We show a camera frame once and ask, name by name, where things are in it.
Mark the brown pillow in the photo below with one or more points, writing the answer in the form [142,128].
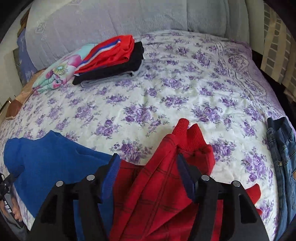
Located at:
[15,109]

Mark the beige checkered curtain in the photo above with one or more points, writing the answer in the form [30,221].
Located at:
[279,46]

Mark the folded floral blanket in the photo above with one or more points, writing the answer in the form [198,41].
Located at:
[60,71]

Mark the blue denim jeans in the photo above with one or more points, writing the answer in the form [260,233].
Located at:
[282,157]

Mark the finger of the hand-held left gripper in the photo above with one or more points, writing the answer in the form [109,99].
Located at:
[8,180]

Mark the tan pillow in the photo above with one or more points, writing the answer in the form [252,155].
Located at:
[33,81]

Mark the folded grey garment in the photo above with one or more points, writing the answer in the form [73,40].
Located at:
[129,75]

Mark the person's left hand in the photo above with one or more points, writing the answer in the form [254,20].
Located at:
[16,209]

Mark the folded black garment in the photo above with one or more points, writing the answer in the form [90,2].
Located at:
[129,66]

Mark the blue patterned pillow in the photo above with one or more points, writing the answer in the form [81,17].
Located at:
[25,60]

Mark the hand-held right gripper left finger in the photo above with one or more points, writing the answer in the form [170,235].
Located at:
[111,176]

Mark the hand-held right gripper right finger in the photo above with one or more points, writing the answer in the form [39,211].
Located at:
[186,178]

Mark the folded red striped pants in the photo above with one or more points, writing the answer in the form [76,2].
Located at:
[108,54]

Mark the lavender lace headboard cover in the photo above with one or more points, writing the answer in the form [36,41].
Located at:
[115,20]

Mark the wooden headboard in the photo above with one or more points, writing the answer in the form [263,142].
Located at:
[24,22]

